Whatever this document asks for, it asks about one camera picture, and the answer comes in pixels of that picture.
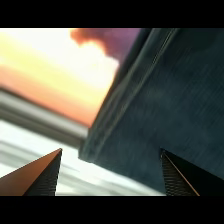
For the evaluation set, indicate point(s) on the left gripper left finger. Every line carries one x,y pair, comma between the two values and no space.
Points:
36,180

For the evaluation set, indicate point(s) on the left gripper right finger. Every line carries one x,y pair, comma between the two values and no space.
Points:
186,181

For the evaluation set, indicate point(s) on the dark blue jeans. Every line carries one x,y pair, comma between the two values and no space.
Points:
166,100

